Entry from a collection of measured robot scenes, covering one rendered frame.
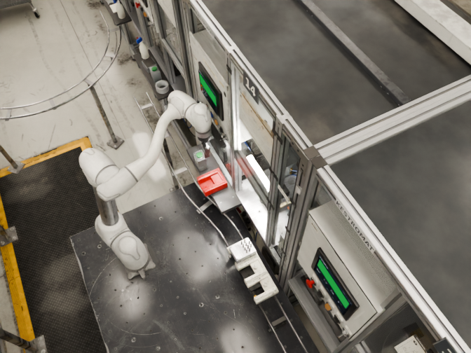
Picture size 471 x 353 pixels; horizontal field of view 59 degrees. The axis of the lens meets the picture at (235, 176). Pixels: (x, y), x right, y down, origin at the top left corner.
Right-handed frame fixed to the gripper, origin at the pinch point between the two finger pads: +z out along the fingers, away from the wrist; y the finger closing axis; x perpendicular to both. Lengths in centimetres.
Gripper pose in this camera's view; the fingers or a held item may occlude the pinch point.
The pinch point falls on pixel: (206, 153)
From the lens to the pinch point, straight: 250.3
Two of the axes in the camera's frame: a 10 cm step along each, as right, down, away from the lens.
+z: 0.2, 5.2, 8.6
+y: -3.7, -7.9, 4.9
